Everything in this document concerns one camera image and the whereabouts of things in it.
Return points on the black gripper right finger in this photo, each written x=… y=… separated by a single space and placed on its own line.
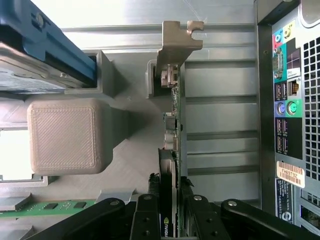
x=200 y=220

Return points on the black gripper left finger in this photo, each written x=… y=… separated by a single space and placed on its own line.
x=145 y=217

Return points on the orange service tag sticker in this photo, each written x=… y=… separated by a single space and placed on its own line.
x=290 y=173

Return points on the green RAM stick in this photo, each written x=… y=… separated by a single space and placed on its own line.
x=37 y=207

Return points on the black open PC case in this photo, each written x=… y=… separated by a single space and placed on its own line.
x=265 y=100

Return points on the hard disk in blue caddy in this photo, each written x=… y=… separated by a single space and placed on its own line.
x=62 y=50

